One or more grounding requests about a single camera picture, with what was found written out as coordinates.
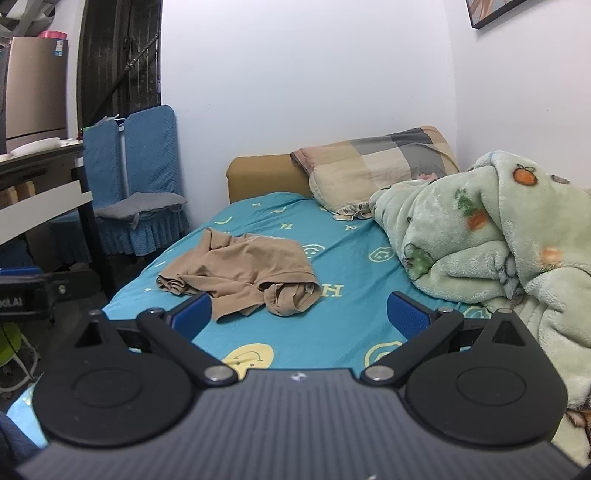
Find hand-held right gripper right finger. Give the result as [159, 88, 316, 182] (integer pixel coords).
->
[360, 291, 539, 387]

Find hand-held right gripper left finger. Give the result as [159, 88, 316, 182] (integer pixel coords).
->
[74, 292, 241, 388]

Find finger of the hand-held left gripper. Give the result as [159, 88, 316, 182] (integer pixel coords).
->
[42, 270, 103, 320]

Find tan shirt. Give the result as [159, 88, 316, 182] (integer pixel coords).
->
[157, 227, 321, 322]

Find green stool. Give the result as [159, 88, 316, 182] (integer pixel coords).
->
[0, 322, 40, 394]

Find grey seat cushion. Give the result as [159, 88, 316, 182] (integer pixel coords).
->
[95, 192, 188, 230]

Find green fleece printed blanket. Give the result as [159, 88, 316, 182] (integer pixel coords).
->
[368, 150, 591, 467]

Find dark wooden table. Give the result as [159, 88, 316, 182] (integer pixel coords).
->
[0, 138, 116, 297]

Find blue covered chair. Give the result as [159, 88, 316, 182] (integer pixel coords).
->
[46, 121, 125, 265]
[95, 105, 191, 257]

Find person's dark trousers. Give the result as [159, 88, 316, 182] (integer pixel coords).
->
[0, 408, 48, 468]

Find white plate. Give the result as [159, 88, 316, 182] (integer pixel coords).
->
[10, 137, 62, 158]

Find plaid pillow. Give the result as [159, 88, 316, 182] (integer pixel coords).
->
[290, 126, 462, 217]

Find tan bed headboard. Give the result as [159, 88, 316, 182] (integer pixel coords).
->
[226, 154, 315, 204]

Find gold refrigerator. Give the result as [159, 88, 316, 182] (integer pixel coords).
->
[0, 36, 70, 154]

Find dark window grille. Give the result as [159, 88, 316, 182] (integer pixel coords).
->
[76, 0, 164, 136]

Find framed leaf picture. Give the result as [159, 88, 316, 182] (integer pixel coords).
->
[465, 0, 533, 30]

